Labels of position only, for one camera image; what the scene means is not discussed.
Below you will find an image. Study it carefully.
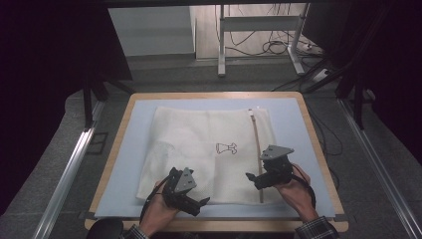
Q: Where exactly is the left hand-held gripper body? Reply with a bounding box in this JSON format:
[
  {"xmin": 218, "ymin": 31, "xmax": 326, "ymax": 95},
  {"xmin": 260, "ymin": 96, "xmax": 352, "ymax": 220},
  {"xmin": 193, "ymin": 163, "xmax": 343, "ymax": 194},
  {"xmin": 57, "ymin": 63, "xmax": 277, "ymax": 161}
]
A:
[{"xmin": 161, "ymin": 166, "xmax": 198, "ymax": 211}]

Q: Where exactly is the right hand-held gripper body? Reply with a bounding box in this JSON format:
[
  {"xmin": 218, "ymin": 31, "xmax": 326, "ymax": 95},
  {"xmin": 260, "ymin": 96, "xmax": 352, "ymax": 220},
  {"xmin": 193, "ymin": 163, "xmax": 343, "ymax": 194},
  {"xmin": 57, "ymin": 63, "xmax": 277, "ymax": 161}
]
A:
[{"xmin": 257, "ymin": 144, "xmax": 296, "ymax": 190}]

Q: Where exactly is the white mesh laundry bag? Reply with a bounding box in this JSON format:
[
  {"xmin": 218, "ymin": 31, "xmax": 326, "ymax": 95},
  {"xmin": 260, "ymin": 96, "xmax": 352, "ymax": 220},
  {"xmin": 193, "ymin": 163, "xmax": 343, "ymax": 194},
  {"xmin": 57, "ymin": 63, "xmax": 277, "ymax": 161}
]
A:
[{"xmin": 135, "ymin": 106, "xmax": 287, "ymax": 206}]

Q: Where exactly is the person's left hand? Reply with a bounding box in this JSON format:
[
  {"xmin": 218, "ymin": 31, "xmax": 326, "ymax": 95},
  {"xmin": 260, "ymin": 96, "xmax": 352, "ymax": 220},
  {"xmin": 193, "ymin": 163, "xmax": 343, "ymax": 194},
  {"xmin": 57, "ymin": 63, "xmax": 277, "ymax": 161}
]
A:
[{"xmin": 138, "ymin": 180, "xmax": 183, "ymax": 237}]

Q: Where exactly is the person's right hand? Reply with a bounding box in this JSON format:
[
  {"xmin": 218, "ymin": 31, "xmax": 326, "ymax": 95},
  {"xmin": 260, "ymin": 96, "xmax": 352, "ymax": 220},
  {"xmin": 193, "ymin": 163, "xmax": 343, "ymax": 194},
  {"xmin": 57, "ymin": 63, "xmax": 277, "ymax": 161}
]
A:
[{"xmin": 273, "ymin": 163, "xmax": 320, "ymax": 223}]

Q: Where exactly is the wooden table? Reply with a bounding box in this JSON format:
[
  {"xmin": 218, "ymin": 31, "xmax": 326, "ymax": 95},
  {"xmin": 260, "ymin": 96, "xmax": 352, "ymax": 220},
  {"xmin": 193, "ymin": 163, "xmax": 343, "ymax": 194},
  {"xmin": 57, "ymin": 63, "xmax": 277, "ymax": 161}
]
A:
[{"xmin": 84, "ymin": 92, "xmax": 349, "ymax": 233}]

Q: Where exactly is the light blue table mat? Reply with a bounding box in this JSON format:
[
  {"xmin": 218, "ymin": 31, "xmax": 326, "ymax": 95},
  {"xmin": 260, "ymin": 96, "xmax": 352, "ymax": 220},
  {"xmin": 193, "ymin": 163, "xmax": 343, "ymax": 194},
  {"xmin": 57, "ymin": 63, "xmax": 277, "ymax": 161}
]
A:
[{"xmin": 94, "ymin": 97, "xmax": 336, "ymax": 219}]

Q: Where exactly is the dark round object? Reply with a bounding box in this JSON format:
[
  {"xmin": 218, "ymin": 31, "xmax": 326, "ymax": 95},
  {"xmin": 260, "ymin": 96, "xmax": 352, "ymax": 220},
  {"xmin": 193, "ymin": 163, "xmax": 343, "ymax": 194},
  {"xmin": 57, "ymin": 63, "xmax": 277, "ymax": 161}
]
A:
[{"xmin": 86, "ymin": 217, "xmax": 125, "ymax": 239}]

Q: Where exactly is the dark floor grate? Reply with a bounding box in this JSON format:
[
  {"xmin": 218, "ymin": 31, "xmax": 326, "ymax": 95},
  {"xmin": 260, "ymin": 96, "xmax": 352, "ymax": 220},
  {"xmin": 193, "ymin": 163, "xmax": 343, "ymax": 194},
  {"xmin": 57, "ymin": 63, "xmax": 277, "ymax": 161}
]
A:
[{"xmin": 87, "ymin": 131, "xmax": 109, "ymax": 155}]

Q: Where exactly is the white power strip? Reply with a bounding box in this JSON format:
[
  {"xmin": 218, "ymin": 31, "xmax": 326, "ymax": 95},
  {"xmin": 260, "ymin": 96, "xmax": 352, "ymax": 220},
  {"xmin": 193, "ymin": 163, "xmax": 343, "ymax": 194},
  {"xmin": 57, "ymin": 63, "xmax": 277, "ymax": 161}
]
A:
[{"xmin": 311, "ymin": 67, "xmax": 332, "ymax": 84}]

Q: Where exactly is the black metal stand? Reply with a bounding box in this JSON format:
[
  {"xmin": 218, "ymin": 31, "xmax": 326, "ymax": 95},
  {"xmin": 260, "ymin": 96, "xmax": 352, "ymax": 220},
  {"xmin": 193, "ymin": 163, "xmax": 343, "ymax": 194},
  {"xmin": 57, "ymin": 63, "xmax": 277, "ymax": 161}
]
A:
[
  {"xmin": 333, "ymin": 63, "xmax": 377, "ymax": 131},
  {"xmin": 81, "ymin": 64, "xmax": 135, "ymax": 131}
]

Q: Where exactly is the grey cabinet panel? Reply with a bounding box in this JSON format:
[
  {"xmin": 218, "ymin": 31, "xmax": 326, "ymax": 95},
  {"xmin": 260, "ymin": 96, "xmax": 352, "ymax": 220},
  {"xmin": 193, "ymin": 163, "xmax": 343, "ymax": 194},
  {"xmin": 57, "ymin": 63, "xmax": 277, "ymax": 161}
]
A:
[{"xmin": 107, "ymin": 5, "xmax": 197, "ymax": 58}]

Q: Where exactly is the left hand-held gripper black cable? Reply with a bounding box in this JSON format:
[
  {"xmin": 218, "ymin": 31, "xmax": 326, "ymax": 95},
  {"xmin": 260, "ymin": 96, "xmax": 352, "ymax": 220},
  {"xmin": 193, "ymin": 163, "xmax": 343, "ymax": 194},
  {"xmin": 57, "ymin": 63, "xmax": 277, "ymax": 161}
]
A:
[{"xmin": 138, "ymin": 174, "xmax": 174, "ymax": 224}]

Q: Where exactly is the hand-held gripper black cable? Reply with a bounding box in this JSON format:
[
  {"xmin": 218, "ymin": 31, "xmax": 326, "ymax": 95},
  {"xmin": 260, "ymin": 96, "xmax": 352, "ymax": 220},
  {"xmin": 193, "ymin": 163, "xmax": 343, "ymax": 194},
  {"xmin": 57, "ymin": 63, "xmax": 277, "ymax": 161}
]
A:
[
  {"xmin": 291, "ymin": 164, "xmax": 317, "ymax": 218},
  {"xmin": 138, "ymin": 174, "xmax": 174, "ymax": 224}
]

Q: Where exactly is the right hand-held gripper black cable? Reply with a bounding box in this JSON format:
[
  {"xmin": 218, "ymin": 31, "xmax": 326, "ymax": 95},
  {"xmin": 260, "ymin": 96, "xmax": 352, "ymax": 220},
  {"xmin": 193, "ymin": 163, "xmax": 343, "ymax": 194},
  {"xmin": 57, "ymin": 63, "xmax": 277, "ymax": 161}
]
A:
[{"xmin": 291, "ymin": 164, "xmax": 317, "ymax": 218}]

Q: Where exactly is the black floor cable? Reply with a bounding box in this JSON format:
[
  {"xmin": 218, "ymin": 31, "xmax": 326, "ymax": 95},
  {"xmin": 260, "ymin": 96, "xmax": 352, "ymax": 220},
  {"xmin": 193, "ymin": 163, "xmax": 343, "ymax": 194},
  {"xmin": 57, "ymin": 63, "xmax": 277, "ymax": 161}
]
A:
[{"xmin": 307, "ymin": 105, "xmax": 344, "ymax": 191}]

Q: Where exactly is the aluminium floor rail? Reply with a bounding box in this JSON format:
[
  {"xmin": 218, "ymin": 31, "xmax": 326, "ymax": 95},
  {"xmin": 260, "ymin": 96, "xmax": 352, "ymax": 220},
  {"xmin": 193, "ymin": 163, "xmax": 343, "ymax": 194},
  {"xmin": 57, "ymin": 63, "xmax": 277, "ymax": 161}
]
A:
[
  {"xmin": 337, "ymin": 99, "xmax": 422, "ymax": 239},
  {"xmin": 32, "ymin": 100, "xmax": 106, "ymax": 239}
]

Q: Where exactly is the tangle of black floor cables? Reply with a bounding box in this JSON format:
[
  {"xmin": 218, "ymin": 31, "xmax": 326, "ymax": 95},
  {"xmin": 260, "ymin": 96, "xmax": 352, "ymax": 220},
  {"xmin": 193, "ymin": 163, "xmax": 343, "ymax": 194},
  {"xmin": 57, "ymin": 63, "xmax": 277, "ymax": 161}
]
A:
[{"xmin": 213, "ymin": 3, "xmax": 324, "ymax": 58}]

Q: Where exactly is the white metal desk frame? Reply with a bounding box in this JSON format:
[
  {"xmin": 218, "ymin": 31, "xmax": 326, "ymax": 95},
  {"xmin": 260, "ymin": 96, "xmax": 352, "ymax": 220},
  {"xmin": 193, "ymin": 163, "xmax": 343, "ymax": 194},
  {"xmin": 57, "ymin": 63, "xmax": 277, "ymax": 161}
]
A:
[{"xmin": 217, "ymin": 3, "xmax": 312, "ymax": 78}]

